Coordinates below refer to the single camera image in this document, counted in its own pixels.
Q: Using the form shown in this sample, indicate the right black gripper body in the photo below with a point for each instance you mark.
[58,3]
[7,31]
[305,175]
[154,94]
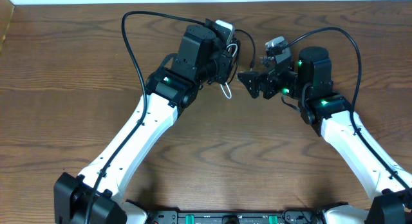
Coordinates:
[286,82]

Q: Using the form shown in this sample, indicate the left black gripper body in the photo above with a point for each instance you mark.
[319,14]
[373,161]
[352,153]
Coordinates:
[223,67]

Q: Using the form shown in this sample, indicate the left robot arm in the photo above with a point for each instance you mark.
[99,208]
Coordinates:
[96,194]

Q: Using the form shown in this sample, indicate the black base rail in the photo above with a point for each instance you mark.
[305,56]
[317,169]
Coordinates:
[290,216]

